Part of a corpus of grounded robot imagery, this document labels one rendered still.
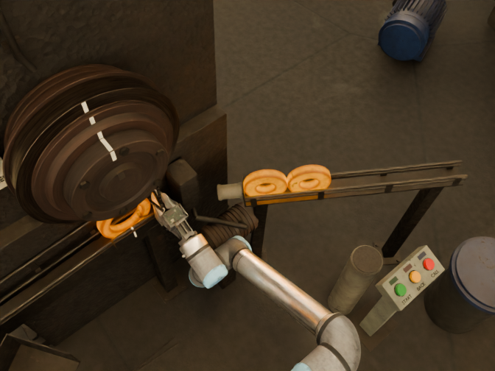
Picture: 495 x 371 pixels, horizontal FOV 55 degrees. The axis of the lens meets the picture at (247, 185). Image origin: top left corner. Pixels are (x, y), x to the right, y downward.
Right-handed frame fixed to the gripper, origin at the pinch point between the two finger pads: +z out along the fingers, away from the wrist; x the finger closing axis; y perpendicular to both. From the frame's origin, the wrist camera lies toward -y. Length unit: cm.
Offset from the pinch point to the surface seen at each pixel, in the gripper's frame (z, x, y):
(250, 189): -17.3, -28.6, 0.8
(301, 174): -24, -43, 12
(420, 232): -79, -109, -53
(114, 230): -2.6, 17.6, -2.4
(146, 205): -2.2, 4.8, 1.2
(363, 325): -92, -50, -44
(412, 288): -78, -52, 9
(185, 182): -3.5, -9.5, 6.1
